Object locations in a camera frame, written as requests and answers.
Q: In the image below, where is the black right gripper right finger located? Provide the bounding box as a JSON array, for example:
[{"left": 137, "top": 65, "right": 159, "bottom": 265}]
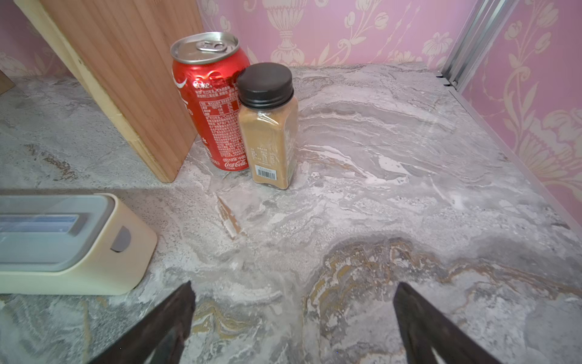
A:
[{"left": 393, "top": 282, "right": 499, "bottom": 363}]

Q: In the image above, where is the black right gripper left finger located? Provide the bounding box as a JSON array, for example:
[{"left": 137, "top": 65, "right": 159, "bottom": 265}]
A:
[{"left": 91, "top": 281, "right": 196, "bottom": 363}]

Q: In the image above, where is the cream plastic wrap dispenser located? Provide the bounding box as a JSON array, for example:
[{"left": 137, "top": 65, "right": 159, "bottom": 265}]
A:
[{"left": 1, "top": 194, "right": 158, "bottom": 296}]

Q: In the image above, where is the spice jar with black lid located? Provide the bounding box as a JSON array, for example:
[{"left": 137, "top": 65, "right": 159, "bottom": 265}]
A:
[{"left": 236, "top": 62, "right": 299, "bottom": 190}]

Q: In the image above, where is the red cola can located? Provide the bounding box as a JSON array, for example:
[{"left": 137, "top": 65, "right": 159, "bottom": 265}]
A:
[{"left": 171, "top": 32, "right": 250, "bottom": 171}]

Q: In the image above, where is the wooden shelf unit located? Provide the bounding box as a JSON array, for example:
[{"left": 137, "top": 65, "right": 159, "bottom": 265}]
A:
[{"left": 18, "top": 1, "right": 202, "bottom": 183}]

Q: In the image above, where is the aluminium corner rail right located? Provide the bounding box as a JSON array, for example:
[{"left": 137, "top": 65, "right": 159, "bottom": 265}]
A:
[{"left": 439, "top": 0, "right": 518, "bottom": 93}]

